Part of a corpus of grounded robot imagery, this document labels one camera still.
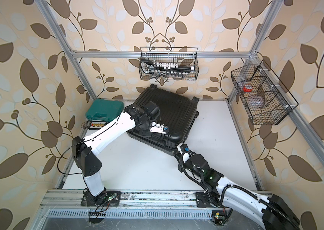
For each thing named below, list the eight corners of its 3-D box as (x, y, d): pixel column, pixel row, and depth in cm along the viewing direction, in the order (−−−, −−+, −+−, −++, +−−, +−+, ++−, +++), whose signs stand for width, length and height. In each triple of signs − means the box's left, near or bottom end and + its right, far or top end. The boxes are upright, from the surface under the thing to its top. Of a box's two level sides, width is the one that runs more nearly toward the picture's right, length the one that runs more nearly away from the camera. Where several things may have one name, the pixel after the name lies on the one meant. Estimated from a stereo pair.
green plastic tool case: (85, 118, 109) (83, 116, 106) (97, 100, 121) (96, 97, 119) (116, 122, 106) (114, 120, 104) (125, 103, 119) (124, 101, 117)
